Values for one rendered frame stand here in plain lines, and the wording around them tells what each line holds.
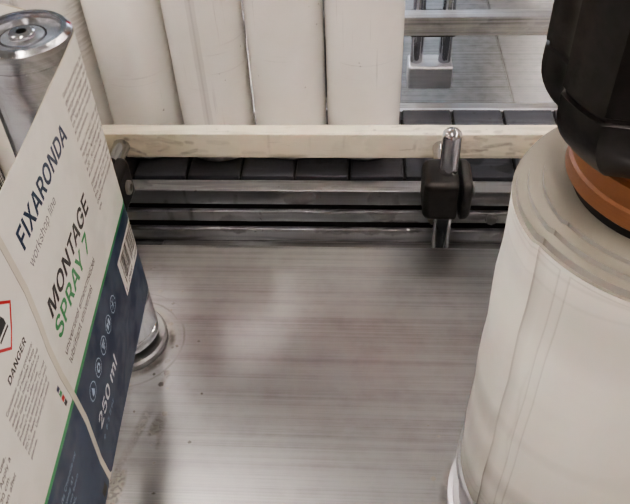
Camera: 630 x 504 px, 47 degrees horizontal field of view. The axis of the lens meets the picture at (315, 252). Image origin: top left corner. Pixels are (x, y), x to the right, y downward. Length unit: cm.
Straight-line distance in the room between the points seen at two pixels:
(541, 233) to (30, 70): 19
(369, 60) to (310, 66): 4
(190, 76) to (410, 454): 28
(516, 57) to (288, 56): 33
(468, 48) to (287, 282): 40
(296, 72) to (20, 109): 23
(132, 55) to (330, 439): 28
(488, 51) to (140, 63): 38
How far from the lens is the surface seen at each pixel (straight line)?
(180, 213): 53
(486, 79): 72
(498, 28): 53
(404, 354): 40
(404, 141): 49
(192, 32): 48
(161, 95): 52
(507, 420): 26
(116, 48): 50
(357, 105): 49
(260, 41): 48
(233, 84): 50
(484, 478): 30
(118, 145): 51
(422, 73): 59
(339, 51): 48
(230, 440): 37
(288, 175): 51
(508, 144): 50
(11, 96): 30
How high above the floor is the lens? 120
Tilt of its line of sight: 44 degrees down
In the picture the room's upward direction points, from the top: 3 degrees counter-clockwise
